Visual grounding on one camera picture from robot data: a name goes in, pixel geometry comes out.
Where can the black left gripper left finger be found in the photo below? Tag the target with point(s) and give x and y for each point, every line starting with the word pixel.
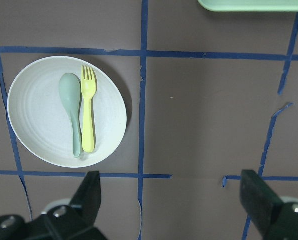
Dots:
pixel 86 200

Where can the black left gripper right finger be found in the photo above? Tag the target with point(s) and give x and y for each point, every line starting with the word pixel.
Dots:
pixel 260 202

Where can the white round plate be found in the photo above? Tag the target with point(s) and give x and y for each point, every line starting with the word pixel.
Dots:
pixel 41 124

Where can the yellow plastic fork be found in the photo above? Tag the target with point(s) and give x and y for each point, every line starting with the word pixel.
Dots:
pixel 88 90

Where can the pale green plastic spoon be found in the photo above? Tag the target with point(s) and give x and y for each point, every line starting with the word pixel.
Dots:
pixel 69 93

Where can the mint green tray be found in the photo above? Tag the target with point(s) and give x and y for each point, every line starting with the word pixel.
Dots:
pixel 250 5

